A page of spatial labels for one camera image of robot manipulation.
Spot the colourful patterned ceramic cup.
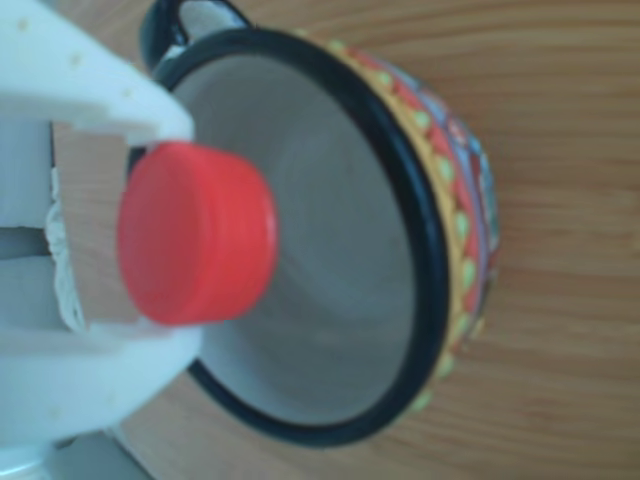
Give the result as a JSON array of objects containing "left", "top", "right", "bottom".
[{"left": 138, "top": 0, "right": 502, "bottom": 450}]

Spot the white knitted blanket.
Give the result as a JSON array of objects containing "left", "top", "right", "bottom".
[{"left": 46, "top": 167, "right": 87, "bottom": 334}]

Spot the red plastic bottle cap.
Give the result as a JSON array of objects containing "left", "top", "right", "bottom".
[{"left": 117, "top": 141, "right": 279, "bottom": 328}]

